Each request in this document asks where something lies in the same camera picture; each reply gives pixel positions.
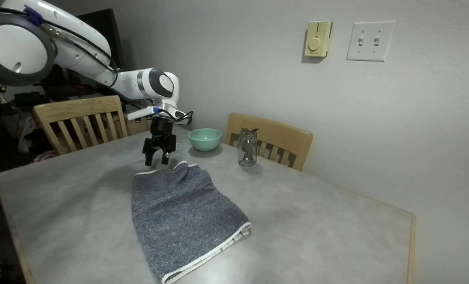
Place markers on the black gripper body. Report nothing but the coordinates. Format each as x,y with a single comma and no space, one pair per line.
161,129

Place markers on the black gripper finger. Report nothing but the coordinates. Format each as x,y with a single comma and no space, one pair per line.
147,152
166,154

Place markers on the blue grey striped towel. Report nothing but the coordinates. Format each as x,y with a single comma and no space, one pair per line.
186,222

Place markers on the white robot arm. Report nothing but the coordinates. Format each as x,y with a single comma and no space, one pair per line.
76,48

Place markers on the small wooden cabinet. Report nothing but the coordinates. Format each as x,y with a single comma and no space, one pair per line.
137,127

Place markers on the teal ceramic bowl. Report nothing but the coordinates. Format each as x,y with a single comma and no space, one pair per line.
204,140

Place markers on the clear glass jar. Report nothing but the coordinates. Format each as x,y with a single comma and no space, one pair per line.
246,151

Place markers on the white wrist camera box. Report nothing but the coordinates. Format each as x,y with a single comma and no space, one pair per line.
144,113

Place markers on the beige wall thermostat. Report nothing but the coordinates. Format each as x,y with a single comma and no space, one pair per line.
316,40

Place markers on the white light switch plate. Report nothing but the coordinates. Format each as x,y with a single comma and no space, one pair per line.
370,40

